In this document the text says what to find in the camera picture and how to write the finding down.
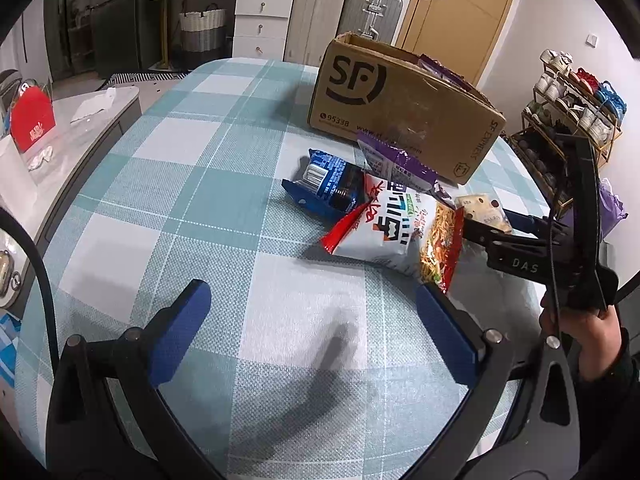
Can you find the grey side table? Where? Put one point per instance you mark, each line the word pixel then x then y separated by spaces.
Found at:
pixel 75 150

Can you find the person's right hand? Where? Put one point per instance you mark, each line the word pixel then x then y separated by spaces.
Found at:
pixel 595 342

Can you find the wooden door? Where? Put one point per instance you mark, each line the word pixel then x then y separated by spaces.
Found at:
pixel 460 10

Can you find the purple snack packet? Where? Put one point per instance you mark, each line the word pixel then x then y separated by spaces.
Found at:
pixel 442 72

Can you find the person's right forearm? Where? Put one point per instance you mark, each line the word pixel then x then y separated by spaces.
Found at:
pixel 612 420

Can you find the dark glass cabinet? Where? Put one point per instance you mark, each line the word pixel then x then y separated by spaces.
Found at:
pixel 67 25

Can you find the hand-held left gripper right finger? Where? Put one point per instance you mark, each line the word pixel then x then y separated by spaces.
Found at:
pixel 445 335

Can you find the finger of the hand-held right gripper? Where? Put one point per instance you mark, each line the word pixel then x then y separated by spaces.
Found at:
pixel 522 223
pixel 477 231

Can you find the metal shoe rack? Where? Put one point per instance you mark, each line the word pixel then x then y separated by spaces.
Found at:
pixel 545 160

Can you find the silver suitcase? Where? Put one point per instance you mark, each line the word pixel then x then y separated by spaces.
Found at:
pixel 367 12

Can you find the purple plastic bag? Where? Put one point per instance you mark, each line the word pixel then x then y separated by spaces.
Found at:
pixel 611 207

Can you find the patterned rug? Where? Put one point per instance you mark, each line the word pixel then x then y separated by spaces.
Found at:
pixel 145 76

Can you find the blue box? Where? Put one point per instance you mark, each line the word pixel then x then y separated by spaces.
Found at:
pixel 7 342

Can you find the woven laundry basket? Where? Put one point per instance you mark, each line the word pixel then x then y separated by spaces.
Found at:
pixel 201 30

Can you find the beige suitcase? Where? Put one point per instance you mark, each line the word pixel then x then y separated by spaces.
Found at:
pixel 315 15

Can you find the purple candy packet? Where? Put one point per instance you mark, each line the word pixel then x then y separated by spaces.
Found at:
pixel 400 162

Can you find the white red chip packet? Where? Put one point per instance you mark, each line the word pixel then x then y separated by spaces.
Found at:
pixel 385 227

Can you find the blue cookie packet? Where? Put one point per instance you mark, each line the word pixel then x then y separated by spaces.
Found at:
pixel 327 185

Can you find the white desk with drawers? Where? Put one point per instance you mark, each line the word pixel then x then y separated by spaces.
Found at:
pixel 260 10

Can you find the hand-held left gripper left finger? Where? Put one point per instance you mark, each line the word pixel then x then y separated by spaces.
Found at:
pixel 180 332

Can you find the rows of sneakers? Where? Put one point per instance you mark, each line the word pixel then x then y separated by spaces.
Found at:
pixel 575 95

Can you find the dark fridge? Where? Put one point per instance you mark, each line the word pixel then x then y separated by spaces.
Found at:
pixel 122 25

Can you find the wall switch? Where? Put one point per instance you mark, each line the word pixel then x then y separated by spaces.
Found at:
pixel 591 39

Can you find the white biscuit packet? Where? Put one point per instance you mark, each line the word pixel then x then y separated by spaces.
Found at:
pixel 480 206

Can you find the brown cardboard box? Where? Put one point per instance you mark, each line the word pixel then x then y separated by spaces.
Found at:
pixel 400 105

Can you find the white tissue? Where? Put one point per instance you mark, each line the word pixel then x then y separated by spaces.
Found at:
pixel 92 105

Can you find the orange noodle snack packet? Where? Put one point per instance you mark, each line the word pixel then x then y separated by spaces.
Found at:
pixel 441 247

